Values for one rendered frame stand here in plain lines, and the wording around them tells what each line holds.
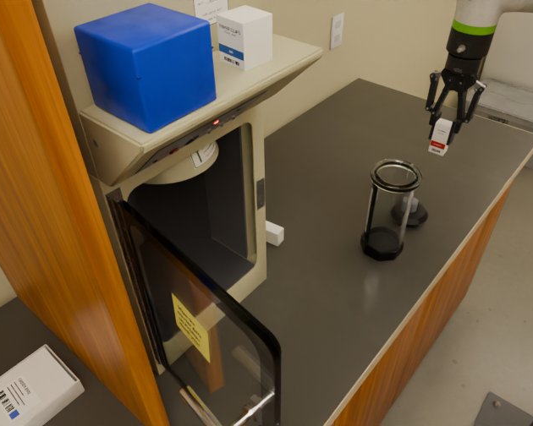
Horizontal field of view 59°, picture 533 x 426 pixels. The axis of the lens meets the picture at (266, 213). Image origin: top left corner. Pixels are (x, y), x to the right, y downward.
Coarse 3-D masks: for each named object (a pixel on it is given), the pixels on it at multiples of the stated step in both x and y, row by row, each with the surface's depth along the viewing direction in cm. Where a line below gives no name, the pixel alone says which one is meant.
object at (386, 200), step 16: (384, 160) 104; (400, 160) 104; (384, 176) 106; (400, 176) 105; (416, 176) 100; (384, 192) 100; (384, 208) 102; (400, 208) 101; (384, 224) 105; (400, 224) 105; (368, 240) 111; (384, 240) 108; (400, 240) 109
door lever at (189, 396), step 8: (184, 392) 59; (192, 392) 59; (184, 400) 59; (192, 400) 58; (200, 400) 58; (192, 408) 58; (200, 408) 57; (208, 408) 58; (248, 408) 57; (200, 416) 57; (208, 416) 57; (240, 416) 57; (248, 416) 57; (208, 424) 56; (216, 424) 56; (232, 424) 56; (240, 424) 56
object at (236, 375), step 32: (128, 224) 60; (160, 256) 56; (160, 288) 63; (192, 288) 52; (160, 320) 71; (224, 320) 49; (192, 352) 65; (224, 352) 54; (256, 352) 46; (192, 384) 74; (224, 384) 60; (256, 384) 51; (224, 416) 68; (256, 416) 56
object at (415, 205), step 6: (414, 198) 119; (414, 204) 118; (414, 210) 119; (420, 210) 120; (414, 216) 118; (420, 216) 118; (426, 216) 120; (408, 222) 118; (414, 222) 118; (420, 222) 118
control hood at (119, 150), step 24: (288, 48) 65; (312, 48) 65; (216, 72) 60; (240, 72) 60; (264, 72) 59; (288, 72) 61; (240, 96) 56; (264, 96) 69; (96, 120) 51; (120, 120) 51; (192, 120) 51; (96, 144) 53; (120, 144) 50; (144, 144) 48; (168, 144) 53; (96, 168) 57; (120, 168) 53
